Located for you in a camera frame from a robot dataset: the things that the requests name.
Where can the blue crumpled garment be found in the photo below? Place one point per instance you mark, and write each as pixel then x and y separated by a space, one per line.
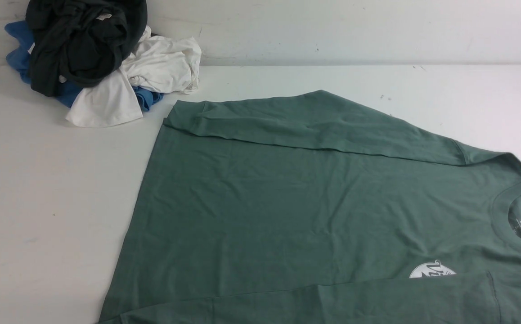
pixel 19 60

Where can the white crumpled garment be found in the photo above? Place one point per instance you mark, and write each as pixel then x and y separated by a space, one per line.
pixel 157 64

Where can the dark green crumpled garment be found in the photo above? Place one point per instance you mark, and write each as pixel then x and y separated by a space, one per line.
pixel 82 41

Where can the green long-sleeve top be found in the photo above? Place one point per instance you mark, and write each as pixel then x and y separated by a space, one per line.
pixel 317 210

